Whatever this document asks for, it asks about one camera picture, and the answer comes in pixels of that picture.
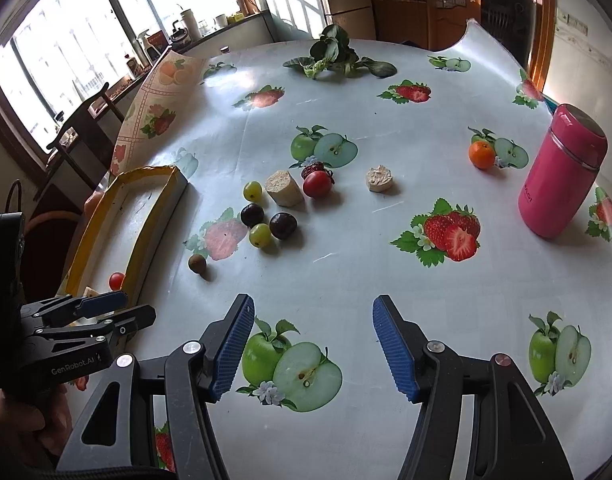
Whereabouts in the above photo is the fruit print tablecloth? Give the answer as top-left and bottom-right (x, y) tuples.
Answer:
(56, 19), (612, 480)

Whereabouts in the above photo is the wooden cabinet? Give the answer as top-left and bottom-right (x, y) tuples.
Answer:
(373, 0), (480, 52)

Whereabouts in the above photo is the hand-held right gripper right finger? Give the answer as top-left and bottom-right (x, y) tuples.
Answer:
(372, 295), (574, 480)

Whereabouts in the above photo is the dark metal kettle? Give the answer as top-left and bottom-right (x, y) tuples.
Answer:
(169, 19), (190, 47)

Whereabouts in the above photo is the white spray bottle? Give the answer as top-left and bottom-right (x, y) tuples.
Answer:
(137, 29), (159, 63)

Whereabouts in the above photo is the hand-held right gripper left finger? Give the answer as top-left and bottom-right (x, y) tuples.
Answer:
(56, 294), (255, 480)

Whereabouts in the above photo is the beige bread chunk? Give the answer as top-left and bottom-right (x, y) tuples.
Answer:
(265, 170), (305, 208)

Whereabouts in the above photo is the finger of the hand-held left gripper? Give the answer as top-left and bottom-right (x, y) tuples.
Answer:
(36, 304), (157, 346)
(21, 290), (128, 319)

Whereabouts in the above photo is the yellow-rimmed white box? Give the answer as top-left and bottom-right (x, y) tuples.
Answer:
(61, 164), (189, 311)

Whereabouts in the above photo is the large window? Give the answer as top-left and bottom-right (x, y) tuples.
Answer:
(0, 0), (249, 161)

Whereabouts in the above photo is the tall white jar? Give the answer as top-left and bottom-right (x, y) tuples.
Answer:
(180, 6), (203, 41)

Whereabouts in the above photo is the dark wooden chair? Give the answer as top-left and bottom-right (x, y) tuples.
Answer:
(45, 82), (128, 201)

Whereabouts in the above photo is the green bok choy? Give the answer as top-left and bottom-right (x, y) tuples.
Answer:
(283, 24), (363, 80)
(353, 58), (398, 79)

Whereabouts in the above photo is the pink thermos bottle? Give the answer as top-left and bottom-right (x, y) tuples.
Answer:
(518, 103), (608, 239)

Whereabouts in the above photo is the person's left hand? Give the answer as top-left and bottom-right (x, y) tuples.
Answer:
(0, 384), (73, 461)

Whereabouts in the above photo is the small orange tangerine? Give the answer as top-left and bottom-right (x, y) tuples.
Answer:
(468, 141), (496, 170)

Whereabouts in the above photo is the dark purple plum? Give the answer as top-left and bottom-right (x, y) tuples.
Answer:
(240, 203), (265, 228)
(270, 212), (297, 240)

